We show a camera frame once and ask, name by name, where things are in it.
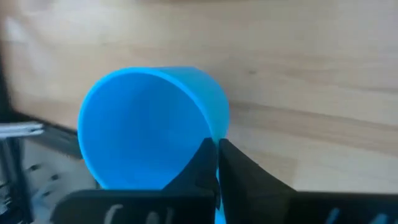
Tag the blue plastic cup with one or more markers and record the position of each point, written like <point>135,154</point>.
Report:
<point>140,130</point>

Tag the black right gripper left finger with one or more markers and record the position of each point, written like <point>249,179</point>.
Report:
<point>174,205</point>

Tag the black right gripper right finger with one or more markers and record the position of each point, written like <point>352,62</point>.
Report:
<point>264,202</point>

